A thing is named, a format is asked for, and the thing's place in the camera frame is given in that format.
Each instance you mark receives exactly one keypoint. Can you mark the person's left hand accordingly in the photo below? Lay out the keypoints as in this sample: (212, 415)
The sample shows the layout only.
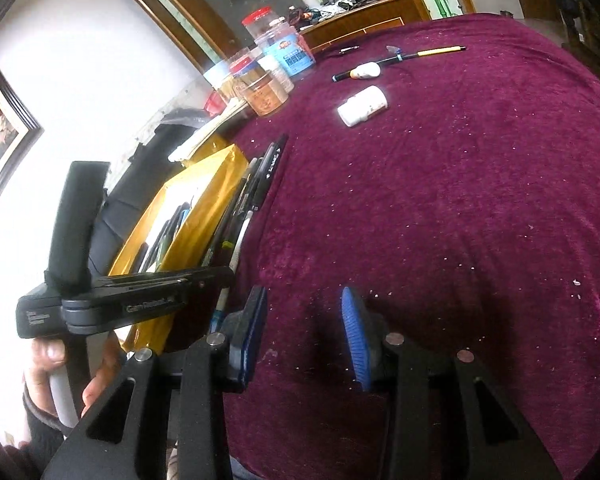
(102, 370)

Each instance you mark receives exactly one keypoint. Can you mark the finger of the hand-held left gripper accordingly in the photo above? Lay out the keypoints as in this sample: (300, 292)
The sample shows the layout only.
(205, 277)

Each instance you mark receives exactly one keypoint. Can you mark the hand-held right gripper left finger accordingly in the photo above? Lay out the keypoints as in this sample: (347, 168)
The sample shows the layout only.
(252, 330)

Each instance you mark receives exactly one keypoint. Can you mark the white pill bottle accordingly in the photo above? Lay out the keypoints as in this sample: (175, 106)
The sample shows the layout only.
(362, 106)

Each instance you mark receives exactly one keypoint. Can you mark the dark framed wall picture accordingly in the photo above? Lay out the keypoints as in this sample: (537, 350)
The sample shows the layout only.
(15, 110)

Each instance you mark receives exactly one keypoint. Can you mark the person's left forearm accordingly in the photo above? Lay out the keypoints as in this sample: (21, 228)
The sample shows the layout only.
(35, 435)

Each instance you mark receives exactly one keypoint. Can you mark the jar with red lid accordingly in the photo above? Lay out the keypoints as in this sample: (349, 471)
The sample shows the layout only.
(243, 66)

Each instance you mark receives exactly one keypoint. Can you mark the clear jar orange contents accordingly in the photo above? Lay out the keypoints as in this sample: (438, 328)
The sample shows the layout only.
(265, 94)

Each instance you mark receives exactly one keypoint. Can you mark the wooden cabinet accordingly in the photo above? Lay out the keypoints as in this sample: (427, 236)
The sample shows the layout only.
(365, 22)

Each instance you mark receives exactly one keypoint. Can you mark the golden cardboard box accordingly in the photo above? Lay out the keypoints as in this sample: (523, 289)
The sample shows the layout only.
(200, 195)

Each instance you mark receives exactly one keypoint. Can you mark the large clear jar blue label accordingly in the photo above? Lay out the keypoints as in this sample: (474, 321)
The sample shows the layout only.
(287, 52)

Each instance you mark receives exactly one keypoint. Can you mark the small white bottle orange cap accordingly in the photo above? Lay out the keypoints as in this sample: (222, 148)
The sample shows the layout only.
(366, 71)

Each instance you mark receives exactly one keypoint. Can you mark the green marker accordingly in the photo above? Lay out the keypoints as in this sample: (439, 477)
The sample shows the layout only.
(166, 246)

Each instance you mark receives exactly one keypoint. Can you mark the purple velvet tablecloth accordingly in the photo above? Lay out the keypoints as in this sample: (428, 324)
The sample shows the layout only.
(455, 210)

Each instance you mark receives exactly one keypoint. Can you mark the black bag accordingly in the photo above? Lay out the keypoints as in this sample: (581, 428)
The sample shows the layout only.
(130, 185)

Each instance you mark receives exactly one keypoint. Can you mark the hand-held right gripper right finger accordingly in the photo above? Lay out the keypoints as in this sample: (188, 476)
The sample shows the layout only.
(355, 340)

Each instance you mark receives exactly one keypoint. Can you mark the pile of pens and markers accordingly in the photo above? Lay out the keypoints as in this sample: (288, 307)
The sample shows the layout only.
(272, 160)

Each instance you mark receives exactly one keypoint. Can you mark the black and yellow pen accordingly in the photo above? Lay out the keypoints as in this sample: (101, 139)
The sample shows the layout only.
(430, 53)

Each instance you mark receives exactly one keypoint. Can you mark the small blue plastic scrap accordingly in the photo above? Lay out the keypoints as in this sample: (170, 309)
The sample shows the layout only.
(392, 50)

